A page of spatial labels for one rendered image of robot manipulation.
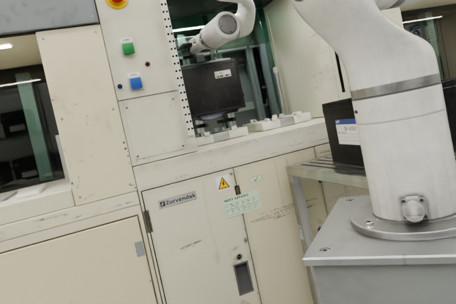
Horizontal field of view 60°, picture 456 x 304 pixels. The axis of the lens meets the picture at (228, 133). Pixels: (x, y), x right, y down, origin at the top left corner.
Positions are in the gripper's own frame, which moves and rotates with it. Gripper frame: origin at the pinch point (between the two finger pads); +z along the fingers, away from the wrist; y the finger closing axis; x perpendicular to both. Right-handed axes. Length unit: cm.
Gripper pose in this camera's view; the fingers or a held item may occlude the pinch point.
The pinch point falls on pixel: (197, 48)
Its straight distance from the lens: 151.9
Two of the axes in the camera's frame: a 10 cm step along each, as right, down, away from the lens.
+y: 9.1, -2.1, 3.7
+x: -2.1, -9.8, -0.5
